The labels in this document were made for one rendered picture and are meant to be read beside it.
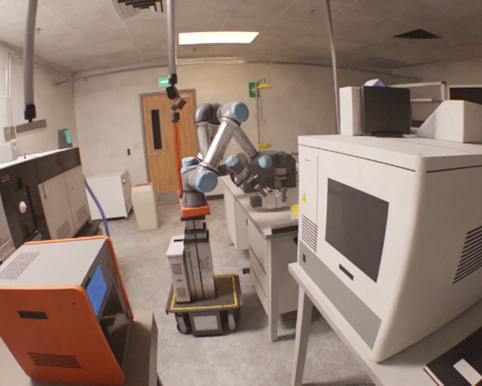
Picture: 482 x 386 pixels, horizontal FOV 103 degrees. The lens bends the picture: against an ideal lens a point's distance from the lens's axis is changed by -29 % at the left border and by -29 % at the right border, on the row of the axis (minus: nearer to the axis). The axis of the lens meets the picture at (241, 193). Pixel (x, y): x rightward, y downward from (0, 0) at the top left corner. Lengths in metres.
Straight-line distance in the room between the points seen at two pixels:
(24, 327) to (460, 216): 1.23
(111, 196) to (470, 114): 4.62
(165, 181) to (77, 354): 4.52
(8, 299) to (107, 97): 4.68
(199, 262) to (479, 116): 1.76
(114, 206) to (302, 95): 4.18
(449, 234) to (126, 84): 5.11
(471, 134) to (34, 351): 1.68
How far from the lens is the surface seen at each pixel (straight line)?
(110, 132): 5.24
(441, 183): 0.57
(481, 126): 1.17
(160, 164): 5.15
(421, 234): 0.57
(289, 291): 1.87
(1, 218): 1.46
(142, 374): 1.04
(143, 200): 3.99
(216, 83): 5.17
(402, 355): 0.83
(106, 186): 4.69
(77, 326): 0.85
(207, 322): 2.00
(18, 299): 0.90
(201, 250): 1.81
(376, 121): 0.99
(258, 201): 1.73
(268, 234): 1.45
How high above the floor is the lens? 1.50
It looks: 15 degrees down
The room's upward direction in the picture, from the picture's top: 3 degrees counter-clockwise
